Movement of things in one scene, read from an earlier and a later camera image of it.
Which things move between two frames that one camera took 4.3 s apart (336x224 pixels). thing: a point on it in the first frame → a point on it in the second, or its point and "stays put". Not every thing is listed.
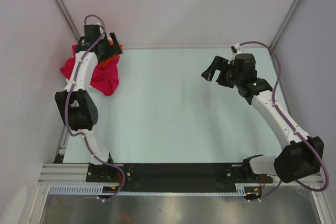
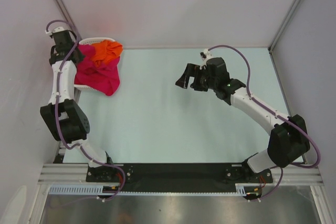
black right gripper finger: x=217 y=63 → x=190 y=71
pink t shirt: x=105 y=79 stays put
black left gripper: x=114 y=50 → x=80 y=55
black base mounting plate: x=178 y=178 stays put
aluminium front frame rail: x=76 y=174 stays put
